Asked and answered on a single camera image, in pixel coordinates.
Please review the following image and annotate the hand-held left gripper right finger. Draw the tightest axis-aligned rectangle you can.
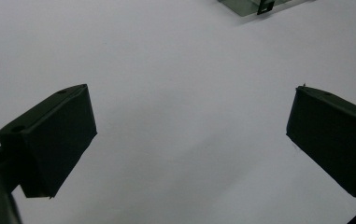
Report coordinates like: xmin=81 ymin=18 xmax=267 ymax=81
xmin=286 ymin=85 xmax=356 ymax=199

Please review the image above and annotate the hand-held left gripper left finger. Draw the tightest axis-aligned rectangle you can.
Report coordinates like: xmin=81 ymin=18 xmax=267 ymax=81
xmin=0 ymin=83 xmax=98 ymax=199

